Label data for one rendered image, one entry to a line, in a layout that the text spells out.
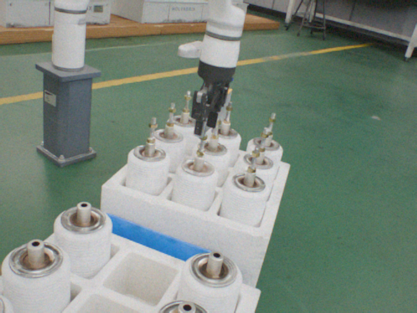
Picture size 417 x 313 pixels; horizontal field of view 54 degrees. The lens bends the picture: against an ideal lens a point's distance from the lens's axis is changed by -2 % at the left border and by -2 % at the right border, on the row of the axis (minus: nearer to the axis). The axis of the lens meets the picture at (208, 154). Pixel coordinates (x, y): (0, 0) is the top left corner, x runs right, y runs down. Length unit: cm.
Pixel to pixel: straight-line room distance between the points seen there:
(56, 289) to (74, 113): 79
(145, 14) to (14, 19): 111
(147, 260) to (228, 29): 45
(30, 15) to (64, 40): 167
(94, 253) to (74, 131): 71
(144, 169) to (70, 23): 54
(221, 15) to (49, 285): 54
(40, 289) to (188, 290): 21
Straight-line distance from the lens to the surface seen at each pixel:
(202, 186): 90
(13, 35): 285
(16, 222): 116
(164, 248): 95
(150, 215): 94
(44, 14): 301
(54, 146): 141
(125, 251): 79
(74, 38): 130
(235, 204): 89
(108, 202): 98
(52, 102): 136
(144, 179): 94
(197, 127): 85
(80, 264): 74
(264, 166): 100
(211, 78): 82
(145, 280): 82
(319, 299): 107
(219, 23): 80
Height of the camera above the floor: 69
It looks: 26 degrees down
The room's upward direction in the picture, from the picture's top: 11 degrees clockwise
